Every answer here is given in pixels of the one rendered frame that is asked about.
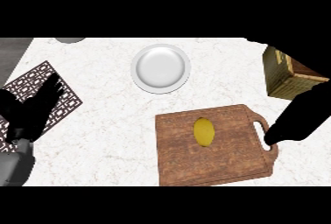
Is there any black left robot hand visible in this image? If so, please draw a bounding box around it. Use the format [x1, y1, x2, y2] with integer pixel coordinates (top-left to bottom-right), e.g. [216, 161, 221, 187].
[0, 73, 66, 144]

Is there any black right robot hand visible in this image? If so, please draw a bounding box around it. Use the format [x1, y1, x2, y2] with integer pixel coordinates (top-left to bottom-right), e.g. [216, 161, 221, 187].
[242, 38, 331, 146]

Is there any wicker basket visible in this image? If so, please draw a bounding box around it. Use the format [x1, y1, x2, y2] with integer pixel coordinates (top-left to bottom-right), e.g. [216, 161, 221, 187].
[261, 45, 331, 102]

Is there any yellow lemon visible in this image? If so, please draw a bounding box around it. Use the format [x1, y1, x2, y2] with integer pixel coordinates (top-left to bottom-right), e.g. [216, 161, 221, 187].
[190, 116, 216, 148]

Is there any brown wooden cutting board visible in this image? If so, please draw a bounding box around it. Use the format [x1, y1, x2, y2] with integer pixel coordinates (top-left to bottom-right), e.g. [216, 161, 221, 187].
[153, 103, 281, 187]

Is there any brown patterned placemat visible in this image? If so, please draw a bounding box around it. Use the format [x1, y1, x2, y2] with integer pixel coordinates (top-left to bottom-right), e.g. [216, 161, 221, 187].
[0, 59, 84, 154]

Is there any grey round object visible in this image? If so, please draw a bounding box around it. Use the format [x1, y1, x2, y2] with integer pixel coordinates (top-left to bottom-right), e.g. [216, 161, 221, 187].
[53, 38, 88, 45]

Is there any white round plate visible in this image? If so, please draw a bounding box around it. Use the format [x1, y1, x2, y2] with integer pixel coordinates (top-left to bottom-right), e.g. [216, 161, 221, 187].
[130, 43, 192, 95]

